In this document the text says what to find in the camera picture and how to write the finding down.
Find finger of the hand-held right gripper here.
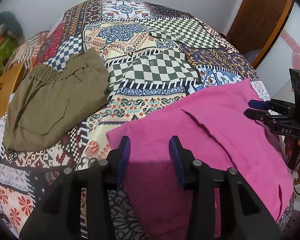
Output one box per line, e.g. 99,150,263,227
244,108,269,126
247,99,274,110

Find pink pants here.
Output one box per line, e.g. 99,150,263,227
106,79,294,239

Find green patterned bag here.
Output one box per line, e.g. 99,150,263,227
0,36,18,80

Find olive green pants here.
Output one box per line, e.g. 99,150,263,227
3,47,110,152

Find patchwork bed blanket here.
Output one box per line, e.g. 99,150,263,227
0,0,295,240

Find grey plush pillow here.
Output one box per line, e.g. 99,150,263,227
0,11,24,39

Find wooden lap desk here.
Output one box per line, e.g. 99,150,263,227
0,61,25,178

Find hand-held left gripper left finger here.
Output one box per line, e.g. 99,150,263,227
19,136,131,240

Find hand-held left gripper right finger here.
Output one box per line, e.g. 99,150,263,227
169,135,283,240

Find brown wooden door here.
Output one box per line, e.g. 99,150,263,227
226,0,295,69

